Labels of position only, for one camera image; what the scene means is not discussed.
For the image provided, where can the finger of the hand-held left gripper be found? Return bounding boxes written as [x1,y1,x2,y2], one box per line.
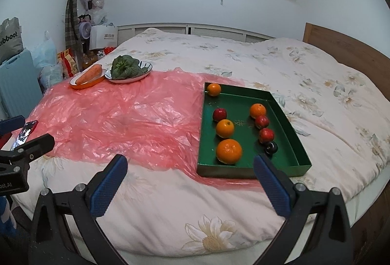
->
[0,134,56,173]
[0,114,26,136]

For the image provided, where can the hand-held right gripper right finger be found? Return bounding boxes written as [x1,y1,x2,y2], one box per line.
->
[253,154,355,265]

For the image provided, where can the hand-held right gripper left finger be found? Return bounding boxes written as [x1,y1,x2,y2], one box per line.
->
[29,154,128,265]

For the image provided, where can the dark plum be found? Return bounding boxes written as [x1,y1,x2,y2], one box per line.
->
[263,141,278,157]

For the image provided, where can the orange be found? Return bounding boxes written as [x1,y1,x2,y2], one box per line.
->
[207,83,222,97]
[216,139,243,165]
[216,119,235,139]
[249,103,267,119]

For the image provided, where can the dark red apple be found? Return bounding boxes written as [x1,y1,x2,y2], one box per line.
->
[213,108,228,122]

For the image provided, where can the green tray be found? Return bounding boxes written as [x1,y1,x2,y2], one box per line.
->
[196,82,312,179]

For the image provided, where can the smartphone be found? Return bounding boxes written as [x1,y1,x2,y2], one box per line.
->
[14,120,39,150]

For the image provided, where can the light blue suitcase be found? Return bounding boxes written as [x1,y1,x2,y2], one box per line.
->
[0,50,43,119]

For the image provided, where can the white plastic bag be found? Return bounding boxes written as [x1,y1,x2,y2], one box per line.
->
[39,65,64,92]

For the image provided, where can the pink plastic sheet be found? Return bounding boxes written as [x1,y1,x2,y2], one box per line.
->
[23,68,263,192]

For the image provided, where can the pale blue plastic bag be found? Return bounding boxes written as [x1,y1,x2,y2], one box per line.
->
[32,31,57,69]

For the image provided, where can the yellow red snack bag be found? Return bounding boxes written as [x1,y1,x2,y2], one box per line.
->
[58,48,80,78]

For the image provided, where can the orange-rimmed white plate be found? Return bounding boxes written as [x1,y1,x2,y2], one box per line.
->
[69,68,108,90]

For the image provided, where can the grey tote bag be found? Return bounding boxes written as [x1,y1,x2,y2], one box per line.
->
[0,17,24,64]

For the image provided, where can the carrot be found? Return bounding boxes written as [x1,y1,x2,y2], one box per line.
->
[75,64,103,85]

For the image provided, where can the striped white plate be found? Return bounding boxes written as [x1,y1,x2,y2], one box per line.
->
[105,61,153,84]

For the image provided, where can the bok choy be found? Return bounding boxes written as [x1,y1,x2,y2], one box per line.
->
[110,55,147,80]

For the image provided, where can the small grey fan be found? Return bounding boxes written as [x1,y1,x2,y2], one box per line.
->
[78,22,92,40]

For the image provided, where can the plaid scarf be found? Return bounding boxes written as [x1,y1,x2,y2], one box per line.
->
[65,0,84,70]

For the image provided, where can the floral bedspread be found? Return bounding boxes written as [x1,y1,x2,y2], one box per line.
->
[12,28,390,253]

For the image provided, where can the white paper bag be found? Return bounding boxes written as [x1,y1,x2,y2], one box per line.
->
[89,25,118,50]

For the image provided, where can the clear plastic bag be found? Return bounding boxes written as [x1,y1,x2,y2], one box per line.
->
[90,0,107,24]

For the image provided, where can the wooden headboard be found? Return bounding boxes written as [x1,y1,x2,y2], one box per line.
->
[302,22,390,95]

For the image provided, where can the white slatted panel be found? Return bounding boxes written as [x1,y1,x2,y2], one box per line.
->
[116,24,275,46]

